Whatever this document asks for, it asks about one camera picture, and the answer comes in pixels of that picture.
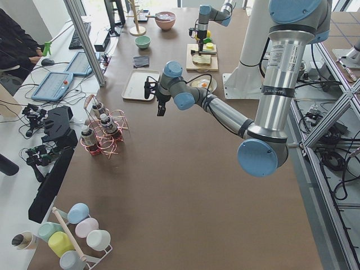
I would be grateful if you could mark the person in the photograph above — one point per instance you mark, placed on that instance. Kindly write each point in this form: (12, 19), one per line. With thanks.
(18, 48)

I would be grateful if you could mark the tea bottle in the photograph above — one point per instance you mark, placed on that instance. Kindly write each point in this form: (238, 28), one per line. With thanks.
(108, 124)
(88, 136)
(98, 109)

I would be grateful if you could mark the half lemon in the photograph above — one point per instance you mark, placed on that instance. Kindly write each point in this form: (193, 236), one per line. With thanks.
(209, 46)

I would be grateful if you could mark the fried egg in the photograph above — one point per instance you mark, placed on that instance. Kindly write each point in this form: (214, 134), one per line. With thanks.
(204, 83)

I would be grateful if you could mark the computer mouse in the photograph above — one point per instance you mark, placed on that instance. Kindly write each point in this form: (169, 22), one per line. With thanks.
(47, 62)

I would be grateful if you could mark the cream rabbit tray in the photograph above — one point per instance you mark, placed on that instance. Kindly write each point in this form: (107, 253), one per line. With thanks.
(134, 88)

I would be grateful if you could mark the grey blue cup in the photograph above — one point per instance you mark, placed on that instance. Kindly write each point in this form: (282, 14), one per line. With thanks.
(71, 261)

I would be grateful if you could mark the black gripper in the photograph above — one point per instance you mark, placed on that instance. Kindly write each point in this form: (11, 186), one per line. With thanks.
(201, 35)
(161, 98)

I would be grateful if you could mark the pink cup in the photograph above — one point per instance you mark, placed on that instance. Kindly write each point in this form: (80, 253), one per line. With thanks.
(84, 227)

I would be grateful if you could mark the green lime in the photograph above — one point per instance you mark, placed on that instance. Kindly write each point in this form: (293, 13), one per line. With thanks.
(207, 40)

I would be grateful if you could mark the white cup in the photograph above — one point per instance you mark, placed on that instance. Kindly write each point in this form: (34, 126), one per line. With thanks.
(98, 239)

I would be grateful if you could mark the blue teach pendant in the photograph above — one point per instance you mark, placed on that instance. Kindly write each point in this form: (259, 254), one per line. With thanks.
(53, 86)
(79, 65)

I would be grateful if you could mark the wooden stand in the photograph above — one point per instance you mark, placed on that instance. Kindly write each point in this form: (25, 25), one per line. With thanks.
(137, 30)

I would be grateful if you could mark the green bowl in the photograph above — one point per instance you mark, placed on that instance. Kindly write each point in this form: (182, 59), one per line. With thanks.
(142, 42)

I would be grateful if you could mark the white plate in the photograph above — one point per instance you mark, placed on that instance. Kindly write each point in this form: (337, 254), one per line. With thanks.
(212, 85)

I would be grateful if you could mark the bread slice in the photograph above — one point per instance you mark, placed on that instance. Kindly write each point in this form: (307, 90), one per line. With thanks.
(202, 60)

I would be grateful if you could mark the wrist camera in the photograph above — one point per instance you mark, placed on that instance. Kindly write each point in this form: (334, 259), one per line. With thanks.
(149, 88)

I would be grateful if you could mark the white cup rack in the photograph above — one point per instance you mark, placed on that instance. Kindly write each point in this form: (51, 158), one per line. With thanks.
(85, 253)

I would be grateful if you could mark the wooden cutting board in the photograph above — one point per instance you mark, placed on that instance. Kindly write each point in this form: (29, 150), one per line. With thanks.
(192, 50)

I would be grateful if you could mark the aluminium frame post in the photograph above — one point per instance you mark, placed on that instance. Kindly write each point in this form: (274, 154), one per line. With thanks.
(76, 18)

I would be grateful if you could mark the paper cup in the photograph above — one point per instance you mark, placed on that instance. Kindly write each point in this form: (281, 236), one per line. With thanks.
(25, 241)

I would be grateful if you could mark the copper wire bottle rack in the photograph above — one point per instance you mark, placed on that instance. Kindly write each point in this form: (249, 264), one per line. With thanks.
(106, 144)

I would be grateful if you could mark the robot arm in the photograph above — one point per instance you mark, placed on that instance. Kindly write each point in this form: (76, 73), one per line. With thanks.
(292, 26)
(208, 13)

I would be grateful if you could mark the green cup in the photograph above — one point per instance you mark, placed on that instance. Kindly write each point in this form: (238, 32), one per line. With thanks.
(47, 229)

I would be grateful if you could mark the grey cloth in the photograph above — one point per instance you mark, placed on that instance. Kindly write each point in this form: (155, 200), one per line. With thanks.
(141, 61)

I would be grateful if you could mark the black monitor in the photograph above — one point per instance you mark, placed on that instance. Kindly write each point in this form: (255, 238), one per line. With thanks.
(115, 13)

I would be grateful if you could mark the yellow cup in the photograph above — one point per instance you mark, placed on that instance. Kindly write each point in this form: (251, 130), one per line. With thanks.
(60, 243)

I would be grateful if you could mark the pink bowl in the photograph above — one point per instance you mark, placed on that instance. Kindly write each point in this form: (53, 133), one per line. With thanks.
(165, 20)

